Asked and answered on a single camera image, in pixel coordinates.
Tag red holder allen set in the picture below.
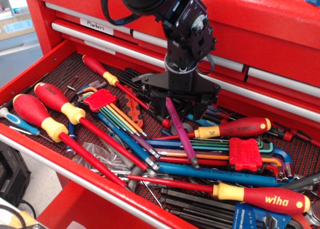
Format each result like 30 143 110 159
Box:
146 138 293 184
77 87 161 159

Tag black long hex keys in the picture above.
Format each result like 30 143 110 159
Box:
160 189 236 229

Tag black box on floor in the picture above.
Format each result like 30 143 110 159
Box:
0 141 31 207

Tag white Markers label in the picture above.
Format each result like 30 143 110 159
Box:
80 18 114 35

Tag blue white handle screwdriver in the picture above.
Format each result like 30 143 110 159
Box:
0 107 53 143

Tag blue Brighton hex key holder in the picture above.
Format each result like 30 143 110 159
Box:
232 203 292 229

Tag large red yellow screwdriver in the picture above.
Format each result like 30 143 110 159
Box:
13 94 130 190

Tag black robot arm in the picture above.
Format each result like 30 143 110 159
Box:
100 0 221 121

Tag black torx key holder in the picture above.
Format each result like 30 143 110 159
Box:
117 67 195 120

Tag small blue tool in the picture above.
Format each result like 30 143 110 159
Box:
65 121 77 157

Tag wiha red yellow screwdriver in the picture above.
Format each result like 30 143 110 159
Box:
127 175 311 215

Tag red holder Allen set left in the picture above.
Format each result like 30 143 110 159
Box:
77 87 161 159

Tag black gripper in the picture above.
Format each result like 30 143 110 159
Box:
141 70 221 121

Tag blue handle tool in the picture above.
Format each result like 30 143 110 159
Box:
185 114 218 127

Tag long blue Allen key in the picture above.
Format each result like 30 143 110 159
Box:
158 162 294 187

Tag small red black screwdriver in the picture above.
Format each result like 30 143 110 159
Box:
266 121 320 148

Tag white drawer label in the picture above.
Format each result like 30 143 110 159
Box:
84 40 116 55

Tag red holder Allen set right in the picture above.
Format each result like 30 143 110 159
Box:
146 138 293 184

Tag slim red yellow screwdriver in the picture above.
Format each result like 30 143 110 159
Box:
82 55 172 128

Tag steel open wrench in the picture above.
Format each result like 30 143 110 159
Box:
171 122 193 135

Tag red yellow screwdriver right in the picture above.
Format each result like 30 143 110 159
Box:
152 117 272 141

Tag clear handle tester screwdriver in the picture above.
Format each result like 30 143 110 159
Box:
206 105 230 120

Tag blue Allen key left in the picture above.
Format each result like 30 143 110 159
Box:
97 112 160 172

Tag violet Allen key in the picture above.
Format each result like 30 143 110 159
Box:
165 97 200 170

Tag orange black tool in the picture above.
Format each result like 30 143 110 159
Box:
124 94 143 128

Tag red tool chest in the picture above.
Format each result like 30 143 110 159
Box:
0 0 320 229

